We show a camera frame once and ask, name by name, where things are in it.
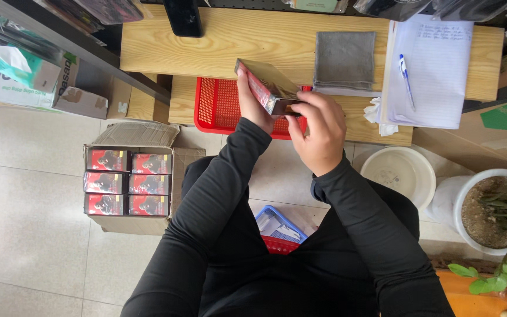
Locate crumpled white tissue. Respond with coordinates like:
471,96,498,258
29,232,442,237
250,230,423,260
363,96,400,137

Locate torn cardboard flap box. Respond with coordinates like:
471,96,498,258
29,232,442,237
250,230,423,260
52,85,110,120

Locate white green printed carton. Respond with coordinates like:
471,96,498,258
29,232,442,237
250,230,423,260
0,43,79,112

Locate black phone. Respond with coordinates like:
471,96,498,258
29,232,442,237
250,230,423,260
163,0,205,38

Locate teal tissue box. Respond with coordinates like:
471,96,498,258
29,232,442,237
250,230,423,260
0,43,63,94

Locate orange wooden furniture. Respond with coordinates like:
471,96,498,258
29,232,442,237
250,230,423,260
430,257,507,317

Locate hanging dark plastic packets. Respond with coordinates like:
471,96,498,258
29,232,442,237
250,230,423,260
33,0,153,28

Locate red gold product box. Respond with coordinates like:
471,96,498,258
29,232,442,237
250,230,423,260
234,58,308,118

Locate cardboard box with green label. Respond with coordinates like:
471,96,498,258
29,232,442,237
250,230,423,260
412,96,507,178

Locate red plastic mesh basket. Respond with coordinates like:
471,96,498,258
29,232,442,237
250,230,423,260
194,77,314,141

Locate hanging clear plastic packets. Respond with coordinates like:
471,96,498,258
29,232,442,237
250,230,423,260
352,0,507,47

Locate white plant pot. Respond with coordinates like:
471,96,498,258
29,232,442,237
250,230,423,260
453,168,507,257

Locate white plastic bag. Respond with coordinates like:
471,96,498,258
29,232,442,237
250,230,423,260
424,176,462,226

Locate blue plastic basket with papers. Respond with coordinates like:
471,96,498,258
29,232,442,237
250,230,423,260
255,205,310,245

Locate small red plastic basket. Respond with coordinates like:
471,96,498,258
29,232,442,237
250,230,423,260
260,235,302,256

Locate dark metal shelf rack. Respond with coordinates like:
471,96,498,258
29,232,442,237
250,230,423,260
0,0,171,106

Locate grey folded cloth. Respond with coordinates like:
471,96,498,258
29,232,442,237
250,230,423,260
313,31,377,92

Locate group of red packaged goods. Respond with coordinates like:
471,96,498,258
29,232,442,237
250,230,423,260
84,149,173,217

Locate open brown cardboard carton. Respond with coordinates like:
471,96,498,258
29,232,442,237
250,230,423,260
82,122,207,237

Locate person's left hand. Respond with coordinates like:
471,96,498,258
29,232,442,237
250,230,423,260
236,67,281,135

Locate person's right hand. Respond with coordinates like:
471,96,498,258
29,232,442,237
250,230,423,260
285,90,348,178

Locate white lined notepad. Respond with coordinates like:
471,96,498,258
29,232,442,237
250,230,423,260
379,13,474,130

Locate pale green hanging packet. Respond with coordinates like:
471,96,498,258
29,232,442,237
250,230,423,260
282,0,349,14

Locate blue white pen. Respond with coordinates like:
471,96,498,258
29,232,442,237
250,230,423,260
398,54,416,112

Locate white plastic basin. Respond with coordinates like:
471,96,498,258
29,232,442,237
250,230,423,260
359,146,437,213

